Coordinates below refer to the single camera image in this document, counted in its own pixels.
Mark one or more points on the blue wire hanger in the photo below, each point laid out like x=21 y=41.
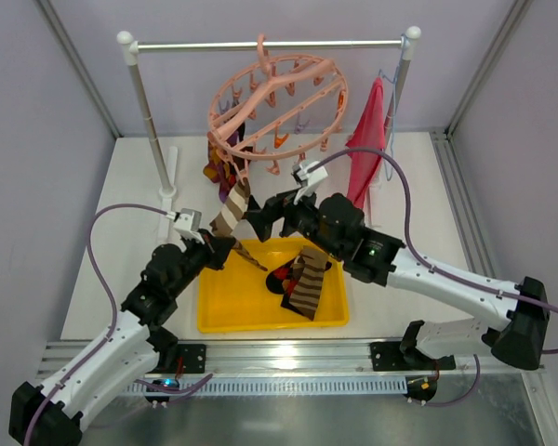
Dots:
x=390 y=117

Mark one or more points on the pink towel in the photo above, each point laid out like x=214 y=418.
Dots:
x=369 y=134

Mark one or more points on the pink round clip hanger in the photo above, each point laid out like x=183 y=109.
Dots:
x=302 y=128

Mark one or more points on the yellow plastic bin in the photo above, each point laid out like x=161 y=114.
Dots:
x=236 y=298

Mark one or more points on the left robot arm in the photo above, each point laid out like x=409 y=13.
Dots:
x=136 y=342

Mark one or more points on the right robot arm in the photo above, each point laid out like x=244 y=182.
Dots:
x=508 y=319

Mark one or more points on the purple yellow patterned sock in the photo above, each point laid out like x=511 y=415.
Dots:
x=220 y=172

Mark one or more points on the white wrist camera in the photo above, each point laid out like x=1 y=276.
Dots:
x=309 y=175
x=187 y=224

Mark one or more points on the beige brown striped sock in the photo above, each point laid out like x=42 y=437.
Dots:
x=304 y=282

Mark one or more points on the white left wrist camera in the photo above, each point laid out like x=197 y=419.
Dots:
x=187 y=224

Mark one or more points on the white metal drying rack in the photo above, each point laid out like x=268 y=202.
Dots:
x=283 y=64

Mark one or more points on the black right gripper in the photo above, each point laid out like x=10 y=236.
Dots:
x=273 y=214

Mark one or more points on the red yellow argyle sock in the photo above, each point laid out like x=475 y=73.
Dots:
x=279 y=281

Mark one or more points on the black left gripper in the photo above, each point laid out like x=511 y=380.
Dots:
x=221 y=251

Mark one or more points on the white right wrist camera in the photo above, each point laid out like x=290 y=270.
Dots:
x=309 y=175

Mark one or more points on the orange clothes clip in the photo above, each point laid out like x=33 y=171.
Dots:
x=279 y=141

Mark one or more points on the aluminium mounting rail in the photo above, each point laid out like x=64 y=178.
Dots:
x=306 y=366

